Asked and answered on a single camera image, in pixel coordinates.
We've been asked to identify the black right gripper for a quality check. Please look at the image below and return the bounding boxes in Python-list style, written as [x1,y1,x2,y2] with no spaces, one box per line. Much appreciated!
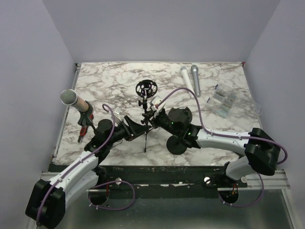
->
[144,108,181,137]

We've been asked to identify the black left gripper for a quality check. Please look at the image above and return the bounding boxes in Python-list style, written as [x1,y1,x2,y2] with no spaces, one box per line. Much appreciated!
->
[106,115,148,146]

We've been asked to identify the black tripod microphone stand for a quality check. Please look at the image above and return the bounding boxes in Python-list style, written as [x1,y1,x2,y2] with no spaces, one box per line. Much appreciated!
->
[135,79,158,153]

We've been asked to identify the black round-base shock-mount stand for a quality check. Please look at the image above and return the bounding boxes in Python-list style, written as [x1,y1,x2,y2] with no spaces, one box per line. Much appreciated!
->
[166,107,193,155]

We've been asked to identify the black clip round-base stand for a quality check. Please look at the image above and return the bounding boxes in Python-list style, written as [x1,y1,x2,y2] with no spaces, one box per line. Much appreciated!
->
[78,100,96,131]

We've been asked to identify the white foam-head microphone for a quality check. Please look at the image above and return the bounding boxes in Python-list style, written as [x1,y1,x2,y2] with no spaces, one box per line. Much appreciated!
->
[180,66,193,91]

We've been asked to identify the silver grey handheld microphone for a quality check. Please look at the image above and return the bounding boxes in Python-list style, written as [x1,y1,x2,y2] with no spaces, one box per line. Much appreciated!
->
[191,65,201,97]

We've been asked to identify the copper body mesh microphone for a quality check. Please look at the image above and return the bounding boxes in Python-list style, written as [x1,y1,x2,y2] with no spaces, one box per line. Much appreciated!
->
[60,89,89,113]

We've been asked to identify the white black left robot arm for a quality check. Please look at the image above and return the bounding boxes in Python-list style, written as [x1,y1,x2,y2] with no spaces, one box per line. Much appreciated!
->
[25,116,150,229]

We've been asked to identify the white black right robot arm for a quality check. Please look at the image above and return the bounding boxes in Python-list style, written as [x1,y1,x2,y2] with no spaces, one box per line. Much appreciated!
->
[143,108,280,187]

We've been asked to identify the clear plastic screw box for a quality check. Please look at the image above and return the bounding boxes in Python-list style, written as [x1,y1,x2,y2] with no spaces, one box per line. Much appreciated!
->
[206,84,261,119]

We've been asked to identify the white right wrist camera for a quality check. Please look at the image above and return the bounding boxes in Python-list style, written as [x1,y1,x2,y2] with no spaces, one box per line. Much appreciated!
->
[150,96,165,118]

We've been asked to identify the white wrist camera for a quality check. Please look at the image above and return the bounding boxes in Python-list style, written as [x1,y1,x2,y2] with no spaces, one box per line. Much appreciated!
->
[113,106,122,124]
[150,96,165,118]

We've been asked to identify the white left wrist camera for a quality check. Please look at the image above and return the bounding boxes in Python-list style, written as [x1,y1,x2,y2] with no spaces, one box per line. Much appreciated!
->
[113,106,122,124]

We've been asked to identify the red handled pliers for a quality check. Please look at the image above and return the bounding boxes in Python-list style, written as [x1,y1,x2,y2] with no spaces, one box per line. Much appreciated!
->
[77,116,91,144]

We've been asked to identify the black robot mounting base rail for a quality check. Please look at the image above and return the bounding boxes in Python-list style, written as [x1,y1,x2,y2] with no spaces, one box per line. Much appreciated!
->
[89,165,247,199]

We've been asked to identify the aluminium frame extrusion rail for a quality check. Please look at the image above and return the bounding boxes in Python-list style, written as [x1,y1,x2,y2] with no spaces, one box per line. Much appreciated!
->
[29,167,290,229]

